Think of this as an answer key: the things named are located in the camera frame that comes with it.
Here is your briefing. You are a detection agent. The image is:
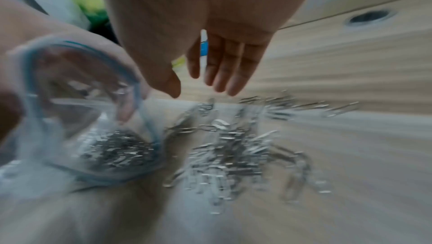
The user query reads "white and blue box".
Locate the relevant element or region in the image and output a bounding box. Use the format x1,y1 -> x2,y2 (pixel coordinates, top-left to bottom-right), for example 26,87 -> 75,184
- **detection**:
199,28 -> 210,74

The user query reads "light wooden table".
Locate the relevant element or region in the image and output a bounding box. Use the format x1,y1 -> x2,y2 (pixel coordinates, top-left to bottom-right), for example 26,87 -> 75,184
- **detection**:
0,0 -> 432,244

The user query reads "person's left hand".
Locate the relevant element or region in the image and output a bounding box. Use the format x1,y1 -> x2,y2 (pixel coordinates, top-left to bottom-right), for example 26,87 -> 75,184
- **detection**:
0,0 -> 153,142

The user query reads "white sheet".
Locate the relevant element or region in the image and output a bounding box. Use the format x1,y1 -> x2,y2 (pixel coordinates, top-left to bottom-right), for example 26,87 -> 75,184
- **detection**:
31,0 -> 90,29

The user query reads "round silver cable grommet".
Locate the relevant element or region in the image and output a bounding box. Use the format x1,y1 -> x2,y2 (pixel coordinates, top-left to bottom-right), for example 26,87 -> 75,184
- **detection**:
344,9 -> 397,27

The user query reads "pile of silver paper clips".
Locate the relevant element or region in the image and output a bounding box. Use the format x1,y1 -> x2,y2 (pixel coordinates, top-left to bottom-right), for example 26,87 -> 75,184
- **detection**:
162,90 -> 360,216
75,128 -> 161,176

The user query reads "clear plastic zip bag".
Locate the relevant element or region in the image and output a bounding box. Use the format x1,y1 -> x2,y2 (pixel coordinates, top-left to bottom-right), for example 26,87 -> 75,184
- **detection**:
0,36 -> 167,193

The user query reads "green tissue pack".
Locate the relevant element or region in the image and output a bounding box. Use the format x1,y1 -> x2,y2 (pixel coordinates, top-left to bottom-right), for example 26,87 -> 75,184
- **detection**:
68,0 -> 107,16

